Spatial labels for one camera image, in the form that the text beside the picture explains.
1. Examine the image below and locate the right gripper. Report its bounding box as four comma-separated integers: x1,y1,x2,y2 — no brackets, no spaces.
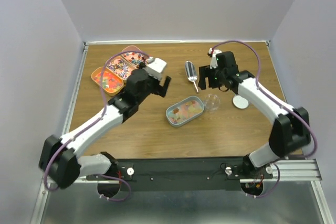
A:
198,64,226,90

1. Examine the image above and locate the pink candy tray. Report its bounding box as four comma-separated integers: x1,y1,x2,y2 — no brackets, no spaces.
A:
121,45,149,68

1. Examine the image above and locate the white round lid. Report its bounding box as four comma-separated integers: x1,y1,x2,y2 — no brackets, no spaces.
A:
232,95,249,109

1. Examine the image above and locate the clear plastic cup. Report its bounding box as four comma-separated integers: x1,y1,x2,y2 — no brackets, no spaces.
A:
204,94,221,113

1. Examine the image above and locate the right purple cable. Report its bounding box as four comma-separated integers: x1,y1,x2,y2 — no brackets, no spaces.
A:
212,40,319,199

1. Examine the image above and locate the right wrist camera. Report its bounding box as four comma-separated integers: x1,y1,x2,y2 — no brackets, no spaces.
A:
207,48,222,69

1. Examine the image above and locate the metal scoop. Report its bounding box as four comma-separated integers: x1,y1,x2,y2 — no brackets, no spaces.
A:
184,61,199,93

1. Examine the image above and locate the purple cable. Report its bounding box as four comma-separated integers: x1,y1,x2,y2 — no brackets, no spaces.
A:
212,40,319,199
43,52,155,202

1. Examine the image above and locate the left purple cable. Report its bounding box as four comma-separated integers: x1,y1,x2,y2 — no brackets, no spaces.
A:
43,52,155,202

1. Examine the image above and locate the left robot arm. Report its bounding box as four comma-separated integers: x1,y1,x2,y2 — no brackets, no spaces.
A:
39,58,171,189

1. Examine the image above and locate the orange candy tray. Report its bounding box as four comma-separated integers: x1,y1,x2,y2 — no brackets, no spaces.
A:
91,67,124,97

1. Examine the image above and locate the beige candy tray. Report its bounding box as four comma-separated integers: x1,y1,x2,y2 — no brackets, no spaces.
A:
107,56,136,83

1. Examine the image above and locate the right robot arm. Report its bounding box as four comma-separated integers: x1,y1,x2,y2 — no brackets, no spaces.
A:
198,50,311,178

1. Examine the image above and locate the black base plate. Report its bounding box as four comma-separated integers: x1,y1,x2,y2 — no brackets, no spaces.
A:
112,156,253,193

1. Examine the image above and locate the grey candy tray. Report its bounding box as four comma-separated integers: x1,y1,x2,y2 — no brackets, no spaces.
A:
165,96,205,127

